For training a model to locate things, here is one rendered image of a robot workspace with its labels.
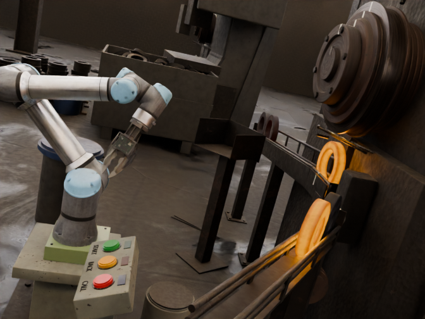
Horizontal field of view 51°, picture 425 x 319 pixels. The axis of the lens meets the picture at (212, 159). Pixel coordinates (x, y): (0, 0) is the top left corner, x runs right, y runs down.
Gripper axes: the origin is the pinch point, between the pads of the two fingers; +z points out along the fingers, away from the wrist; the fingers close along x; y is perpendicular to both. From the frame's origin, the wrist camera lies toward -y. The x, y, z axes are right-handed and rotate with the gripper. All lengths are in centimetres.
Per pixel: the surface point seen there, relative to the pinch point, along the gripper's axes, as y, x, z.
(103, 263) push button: 57, 20, 15
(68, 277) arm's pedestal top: 7.6, 10.2, 34.3
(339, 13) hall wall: -912, 98, -627
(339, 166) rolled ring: -1, 68, -48
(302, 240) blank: 50, 56, -14
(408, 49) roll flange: 27, 59, -83
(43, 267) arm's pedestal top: 7.5, 1.7, 36.0
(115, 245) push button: 50, 19, 11
